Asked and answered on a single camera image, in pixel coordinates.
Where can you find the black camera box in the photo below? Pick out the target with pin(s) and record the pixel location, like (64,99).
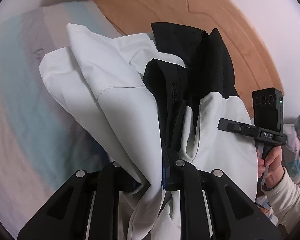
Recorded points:
(268,109)

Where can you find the person's right hand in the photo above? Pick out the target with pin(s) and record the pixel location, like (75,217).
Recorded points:
(275,170)

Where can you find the colourful patterned blanket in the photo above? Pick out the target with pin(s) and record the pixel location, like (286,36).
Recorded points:
(291,153)

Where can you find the black and white jacket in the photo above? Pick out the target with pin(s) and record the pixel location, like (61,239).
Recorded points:
(100,82)

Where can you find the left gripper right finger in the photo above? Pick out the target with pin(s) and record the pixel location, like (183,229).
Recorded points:
(212,206)

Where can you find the striped bed sheet mattress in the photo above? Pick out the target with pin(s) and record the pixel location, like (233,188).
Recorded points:
(41,144)

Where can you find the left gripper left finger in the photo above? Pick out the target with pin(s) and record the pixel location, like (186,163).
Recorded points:
(86,206)

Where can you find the cream sleeve forearm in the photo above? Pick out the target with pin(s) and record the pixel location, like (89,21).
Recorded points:
(284,199)

